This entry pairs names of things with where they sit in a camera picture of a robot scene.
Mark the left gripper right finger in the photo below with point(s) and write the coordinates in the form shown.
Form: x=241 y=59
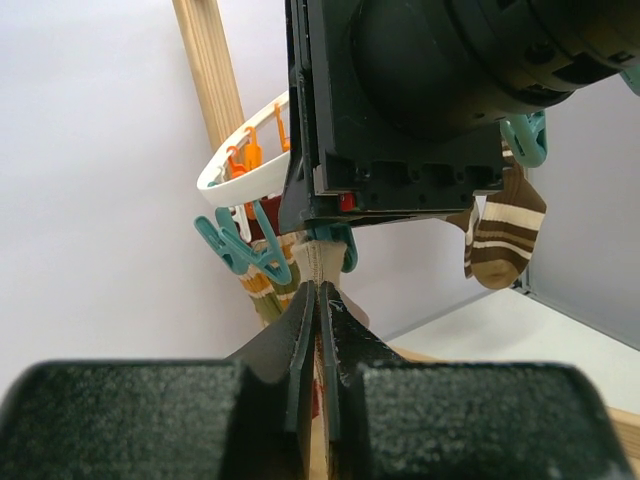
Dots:
x=346 y=349

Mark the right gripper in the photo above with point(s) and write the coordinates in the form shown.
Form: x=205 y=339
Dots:
x=400 y=109

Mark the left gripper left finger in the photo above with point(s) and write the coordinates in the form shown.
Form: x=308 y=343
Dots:
x=269 y=434

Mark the teal clothes peg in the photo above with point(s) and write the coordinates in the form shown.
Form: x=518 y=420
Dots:
x=340 y=233
x=270 y=261
x=227 y=244

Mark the grey argyle sock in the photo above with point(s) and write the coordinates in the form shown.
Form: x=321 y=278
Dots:
x=320 y=261

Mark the white round sock hanger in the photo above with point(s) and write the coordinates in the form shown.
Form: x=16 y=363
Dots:
x=215 y=182

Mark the wooden hanger stand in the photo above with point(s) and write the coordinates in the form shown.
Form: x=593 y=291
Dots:
x=426 y=420

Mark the multicolour striped hanging sock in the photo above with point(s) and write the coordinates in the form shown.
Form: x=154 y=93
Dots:
x=269 y=298

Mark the orange clothes peg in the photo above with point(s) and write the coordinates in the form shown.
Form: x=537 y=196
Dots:
x=284 y=139
x=247 y=158

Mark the brown striped sock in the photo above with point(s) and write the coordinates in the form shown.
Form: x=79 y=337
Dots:
x=506 y=235
x=467 y=221

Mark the red cuffed hanging sock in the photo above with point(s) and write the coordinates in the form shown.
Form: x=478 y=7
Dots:
x=270 y=207

